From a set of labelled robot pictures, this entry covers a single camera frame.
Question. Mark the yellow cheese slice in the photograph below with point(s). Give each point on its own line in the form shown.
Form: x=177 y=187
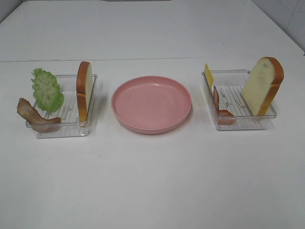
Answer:
x=209 y=77

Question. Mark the bacon strip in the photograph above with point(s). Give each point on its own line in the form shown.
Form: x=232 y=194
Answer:
x=31 y=115
x=225 y=117

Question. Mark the bread slice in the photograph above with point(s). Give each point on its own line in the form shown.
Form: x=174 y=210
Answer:
x=84 y=85
x=262 y=85

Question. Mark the green lettuce leaf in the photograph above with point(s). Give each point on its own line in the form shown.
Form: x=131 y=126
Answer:
x=47 y=91

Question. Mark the pink round plate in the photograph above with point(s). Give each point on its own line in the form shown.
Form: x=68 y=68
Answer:
x=151 y=104

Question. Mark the right clear plastic tray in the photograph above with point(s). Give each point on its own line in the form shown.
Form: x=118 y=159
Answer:
x=229 y=84

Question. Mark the clear plastic tray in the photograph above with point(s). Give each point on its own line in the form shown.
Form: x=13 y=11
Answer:
x=229 y=84
x=70 y=125

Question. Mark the left clear plastic tray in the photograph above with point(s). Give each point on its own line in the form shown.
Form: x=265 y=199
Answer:
x=70 y=125

